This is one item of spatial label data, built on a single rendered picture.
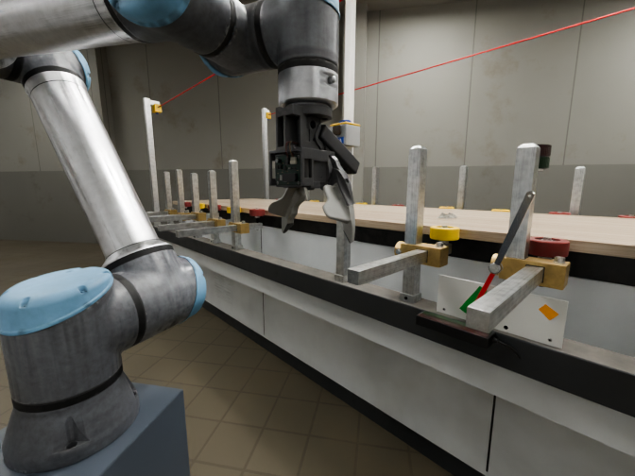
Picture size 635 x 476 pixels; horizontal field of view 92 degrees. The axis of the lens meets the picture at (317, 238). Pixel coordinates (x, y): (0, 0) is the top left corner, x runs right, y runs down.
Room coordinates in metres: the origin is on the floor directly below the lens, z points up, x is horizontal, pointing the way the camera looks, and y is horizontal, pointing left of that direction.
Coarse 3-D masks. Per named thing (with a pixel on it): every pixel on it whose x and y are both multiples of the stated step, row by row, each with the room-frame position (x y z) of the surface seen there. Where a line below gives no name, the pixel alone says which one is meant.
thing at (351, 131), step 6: (330, 126) 1.03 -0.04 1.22; (342, 126) 0.99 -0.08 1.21; (348, 126) 0.98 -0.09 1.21; (354, 126) 1.01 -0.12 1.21; (342, 132) 0.99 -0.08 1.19; (348, 132) 0.98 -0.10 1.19; (354, 132) 1.01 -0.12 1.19; (348, 138) 0.98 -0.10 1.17; (354, 138) 1.01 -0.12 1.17; (348, 144) 0.99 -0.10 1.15; (354, 144) 1.01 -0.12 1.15
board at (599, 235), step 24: (312, 216) 1.35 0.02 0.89; (360, 216) 1.25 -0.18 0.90; (384, 216) 1.25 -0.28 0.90; (432, 216) 1.25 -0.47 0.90; (456, 216) 1.25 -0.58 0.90; (480, 216) 1.25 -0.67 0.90; (504, 216) 1.25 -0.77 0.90; (552, 216) 1.25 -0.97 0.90; (576, 216) 1.25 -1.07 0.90; (600, 216) 1.25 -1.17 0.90; (480, 240) 0.85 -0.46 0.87; (576, 240) 0.70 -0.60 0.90; (600, 240) 0.69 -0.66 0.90; (624, 240) 0.69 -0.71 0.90
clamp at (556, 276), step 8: (496, 256) 0.67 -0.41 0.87; (528, 256) 0.66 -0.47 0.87; (504, 264) 0.65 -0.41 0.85; (512, 264) 0.64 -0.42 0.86; (520, 264) 0.63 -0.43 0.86; (528, 264) 0.62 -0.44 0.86; (536, 264) 0.61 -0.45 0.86; (544, 264) 0.60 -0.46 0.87; (552, 264) 0.59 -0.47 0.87; (560, 264) 0.58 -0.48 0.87; (568, 264) 0.59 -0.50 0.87; (504, 272) 0.65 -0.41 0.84; (512, 272) 0.64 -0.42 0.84; (544, 272) 0.60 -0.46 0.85; (552, 272) 0.59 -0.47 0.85; (560, 272) 0.58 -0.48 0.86; (568, 272) 0.60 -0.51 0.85; (544, 280) 0.60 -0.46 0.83; (552, 280) 0.59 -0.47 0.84; (560, 280) 0.58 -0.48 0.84; (560, 288) 0.58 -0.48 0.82
